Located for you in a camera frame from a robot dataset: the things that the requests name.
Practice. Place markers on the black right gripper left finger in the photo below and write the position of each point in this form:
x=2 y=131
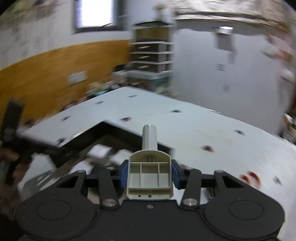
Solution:
x=123 y=173

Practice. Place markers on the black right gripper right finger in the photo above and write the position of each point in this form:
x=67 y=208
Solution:
x=177 y=174

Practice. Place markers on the white power adapter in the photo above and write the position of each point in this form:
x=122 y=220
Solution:
x=120 y=156
x=99 y=151

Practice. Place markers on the black box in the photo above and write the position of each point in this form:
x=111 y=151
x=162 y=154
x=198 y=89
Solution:
x=63 y=151

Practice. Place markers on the dark drawer cabinet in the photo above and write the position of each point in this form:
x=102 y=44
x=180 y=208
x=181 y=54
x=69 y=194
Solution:
x=152 y=49

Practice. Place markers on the white wall socket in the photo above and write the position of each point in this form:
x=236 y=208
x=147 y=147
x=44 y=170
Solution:
x=77 y=77

